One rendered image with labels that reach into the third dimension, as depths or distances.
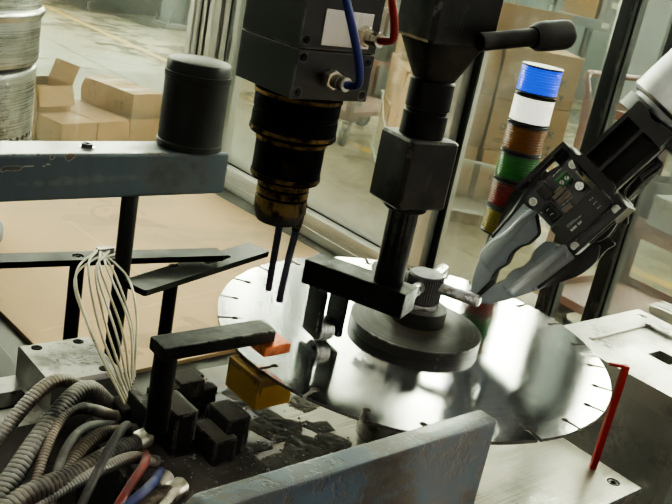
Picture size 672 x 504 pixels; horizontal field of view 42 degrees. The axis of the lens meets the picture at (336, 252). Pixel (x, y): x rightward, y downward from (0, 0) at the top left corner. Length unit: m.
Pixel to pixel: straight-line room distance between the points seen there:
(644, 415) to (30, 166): 0.61
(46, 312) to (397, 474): 0.72
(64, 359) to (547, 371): 0.39
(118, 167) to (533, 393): 0.38
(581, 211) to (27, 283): 0.76
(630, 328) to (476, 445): 0.53
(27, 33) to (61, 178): 0.48
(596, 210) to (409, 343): 0.18
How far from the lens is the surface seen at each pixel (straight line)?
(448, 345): 0.71
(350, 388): 0.64
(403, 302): 0.64
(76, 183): 0.75
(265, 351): 0.63
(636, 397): 0.92
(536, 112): 0.97
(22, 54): 1.20
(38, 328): 1.10
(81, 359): 0.76
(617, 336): 1.02
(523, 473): 0.80
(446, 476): 0.53
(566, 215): 0.70
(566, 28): 0.63
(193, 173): 0.80
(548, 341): 0.80
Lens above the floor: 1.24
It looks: 19 degrees down
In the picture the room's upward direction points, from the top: 11 degrees clockwise
